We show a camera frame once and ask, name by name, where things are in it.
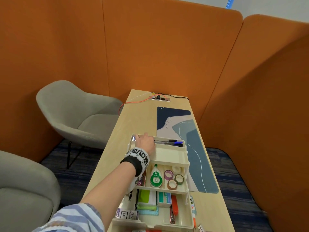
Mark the person's left forearm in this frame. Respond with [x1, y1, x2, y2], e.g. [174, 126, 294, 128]
[81, 162, 137, 232]

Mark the colourful eraser pack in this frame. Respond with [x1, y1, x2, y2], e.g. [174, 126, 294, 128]
[189, 196, 197, 214]

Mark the white box with black print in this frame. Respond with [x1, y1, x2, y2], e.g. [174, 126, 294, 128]
[120, 188, 138, 211]

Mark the silver power outlet strip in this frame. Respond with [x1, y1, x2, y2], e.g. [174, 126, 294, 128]
[149, 95, 171, 102]

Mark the black wrist band with markers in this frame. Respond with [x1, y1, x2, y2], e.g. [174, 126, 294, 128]
[120, 147, 150, 177]

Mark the teal notepad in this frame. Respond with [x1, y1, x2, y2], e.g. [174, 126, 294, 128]
[137, 206, 159, 216]

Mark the teal staples box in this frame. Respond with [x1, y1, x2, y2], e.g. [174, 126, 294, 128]
[157, 192, 172, 208]

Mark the white cable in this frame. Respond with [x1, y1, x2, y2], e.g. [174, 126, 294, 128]
[130, 92, 155, 102]

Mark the grey armchair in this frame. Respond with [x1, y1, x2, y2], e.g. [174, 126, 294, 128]
[36, 80, 124, 169]
[0, 150, 61, 232]

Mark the green sticky note pack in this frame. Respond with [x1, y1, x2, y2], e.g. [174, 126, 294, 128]
[137, 189, 157, 207]

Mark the orange cable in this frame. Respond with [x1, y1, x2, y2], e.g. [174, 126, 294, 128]
[118, 94, 168, 116]

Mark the orange stapler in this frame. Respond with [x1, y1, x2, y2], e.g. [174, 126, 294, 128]
[171, 195, 179, 216]

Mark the striped shirt sleeve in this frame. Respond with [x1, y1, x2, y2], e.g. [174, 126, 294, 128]
[33, 203, 105, 232]

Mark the green correction tape dispenser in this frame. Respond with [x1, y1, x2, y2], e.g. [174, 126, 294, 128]
[150, 164, 164, 188]

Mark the orange booth partition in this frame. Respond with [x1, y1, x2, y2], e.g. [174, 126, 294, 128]
[197, 14, 309, 232]
[101, 0, 243, 123]
[0, 0, 110, 163]

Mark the blue patterned desk mat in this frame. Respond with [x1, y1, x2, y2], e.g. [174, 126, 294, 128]
[157, 106, 219, 194]

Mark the cream tiered organizer box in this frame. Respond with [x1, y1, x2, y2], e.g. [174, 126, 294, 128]
[112, 134, 194, 232]

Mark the person's left hand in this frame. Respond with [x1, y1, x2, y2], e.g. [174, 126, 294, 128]
[134, 132, 156, 156]

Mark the colourful paper clips bag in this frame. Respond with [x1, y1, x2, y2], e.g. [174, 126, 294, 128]
[135, 169, 147, 187]

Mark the purple label box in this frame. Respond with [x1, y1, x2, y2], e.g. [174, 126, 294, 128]
[115, 208, 140, 220]

